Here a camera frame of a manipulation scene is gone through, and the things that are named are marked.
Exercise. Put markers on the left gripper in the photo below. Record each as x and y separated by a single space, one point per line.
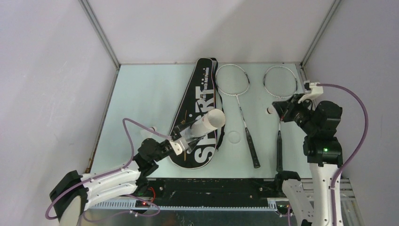
177 128

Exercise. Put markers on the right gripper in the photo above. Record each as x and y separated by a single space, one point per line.
284 108

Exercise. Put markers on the white shuttlecock tube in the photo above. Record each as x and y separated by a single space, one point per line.
211 121

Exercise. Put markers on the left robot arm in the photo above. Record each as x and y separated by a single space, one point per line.
76 193

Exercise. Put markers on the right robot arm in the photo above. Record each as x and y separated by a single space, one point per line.
324 156

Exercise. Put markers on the white racket far right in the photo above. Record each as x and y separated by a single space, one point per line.
281 83

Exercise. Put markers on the black racket bag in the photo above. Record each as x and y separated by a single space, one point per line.
199 98

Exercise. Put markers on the clear round tube lid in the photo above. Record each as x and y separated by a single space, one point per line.
234 137

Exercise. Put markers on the white racket beside bag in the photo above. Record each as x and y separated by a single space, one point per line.
233 81

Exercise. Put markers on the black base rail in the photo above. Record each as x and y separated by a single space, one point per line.
211 192

